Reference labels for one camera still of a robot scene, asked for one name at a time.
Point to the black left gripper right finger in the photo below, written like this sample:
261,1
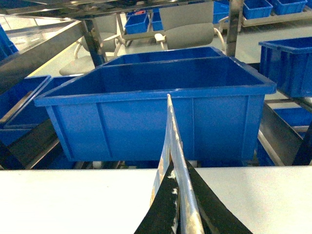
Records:
217,219

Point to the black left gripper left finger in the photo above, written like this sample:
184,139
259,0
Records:
163,215

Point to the flower gift bag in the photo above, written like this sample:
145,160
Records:
173,152

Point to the large blue bin by table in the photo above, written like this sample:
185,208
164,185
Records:
119,112

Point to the blue bin on right rack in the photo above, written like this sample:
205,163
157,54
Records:
288,63

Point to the grey office chair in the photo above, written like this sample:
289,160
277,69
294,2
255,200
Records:
189,25

